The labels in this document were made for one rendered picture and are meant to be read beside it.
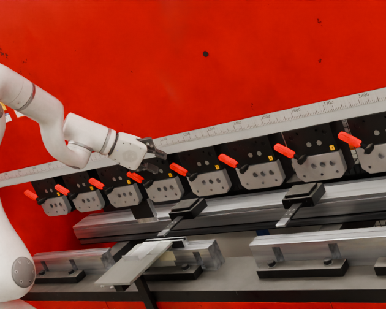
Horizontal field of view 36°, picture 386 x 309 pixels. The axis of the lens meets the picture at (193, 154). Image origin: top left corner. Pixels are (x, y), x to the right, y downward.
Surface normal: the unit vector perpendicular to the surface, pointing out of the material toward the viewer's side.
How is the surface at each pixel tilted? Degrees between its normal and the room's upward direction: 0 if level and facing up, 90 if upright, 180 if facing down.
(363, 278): 0
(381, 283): 0
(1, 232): 63
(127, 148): 105
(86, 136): 83
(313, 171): 90
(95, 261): 90
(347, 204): 90
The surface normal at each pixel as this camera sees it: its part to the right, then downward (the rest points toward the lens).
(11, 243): 0.62, -0.65
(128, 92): -0.52, 0.42
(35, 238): 0.77, -0.15
